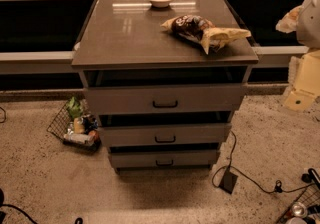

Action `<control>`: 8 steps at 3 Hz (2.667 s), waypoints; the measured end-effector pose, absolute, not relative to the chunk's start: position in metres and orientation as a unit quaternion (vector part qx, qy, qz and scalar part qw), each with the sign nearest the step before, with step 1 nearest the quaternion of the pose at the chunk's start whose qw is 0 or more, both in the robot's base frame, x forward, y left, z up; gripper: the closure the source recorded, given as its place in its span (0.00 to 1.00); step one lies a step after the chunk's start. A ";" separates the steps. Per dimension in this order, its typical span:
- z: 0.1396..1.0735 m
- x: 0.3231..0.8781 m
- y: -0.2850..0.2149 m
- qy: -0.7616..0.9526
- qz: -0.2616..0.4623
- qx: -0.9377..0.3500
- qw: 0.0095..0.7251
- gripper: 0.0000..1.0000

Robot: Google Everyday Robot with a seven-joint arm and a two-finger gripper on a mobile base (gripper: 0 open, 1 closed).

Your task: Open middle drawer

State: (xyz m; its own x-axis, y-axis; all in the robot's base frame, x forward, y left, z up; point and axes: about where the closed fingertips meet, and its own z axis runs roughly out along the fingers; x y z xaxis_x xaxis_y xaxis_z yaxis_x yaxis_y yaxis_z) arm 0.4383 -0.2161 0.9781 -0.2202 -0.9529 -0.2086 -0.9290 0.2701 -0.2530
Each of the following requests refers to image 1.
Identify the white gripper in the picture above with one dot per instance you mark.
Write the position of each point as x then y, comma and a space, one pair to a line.
309, 23

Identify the black wire basket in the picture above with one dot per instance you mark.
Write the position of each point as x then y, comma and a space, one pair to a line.
305, 209
59, 127

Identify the black floor power box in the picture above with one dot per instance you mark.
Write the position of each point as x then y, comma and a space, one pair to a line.
228, 181

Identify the grey drawer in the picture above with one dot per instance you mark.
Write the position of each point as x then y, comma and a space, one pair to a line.
164, 159
164, 134
165, 99

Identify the grey top drawer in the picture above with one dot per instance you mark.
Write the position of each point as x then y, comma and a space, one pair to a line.
165, 99

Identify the brown chip bag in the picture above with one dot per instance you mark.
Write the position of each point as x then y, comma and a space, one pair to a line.
198, 29

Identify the green leafy vegetable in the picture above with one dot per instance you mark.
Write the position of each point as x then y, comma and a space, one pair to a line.
74, 108

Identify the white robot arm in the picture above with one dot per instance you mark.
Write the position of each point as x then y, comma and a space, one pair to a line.
304, 71

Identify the black wire basket left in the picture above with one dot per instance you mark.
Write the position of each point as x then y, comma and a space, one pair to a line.
59, 127

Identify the white bottle in basket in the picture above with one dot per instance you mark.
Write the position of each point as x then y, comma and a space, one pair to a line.
82, 139

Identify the black wire basket right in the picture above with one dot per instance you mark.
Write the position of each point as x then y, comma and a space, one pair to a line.
305, 209

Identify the grey drawer cabinet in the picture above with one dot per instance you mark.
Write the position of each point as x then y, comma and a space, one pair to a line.
124, 45

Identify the grey bottom drawer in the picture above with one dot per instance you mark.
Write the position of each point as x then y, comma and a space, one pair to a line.
164, 159

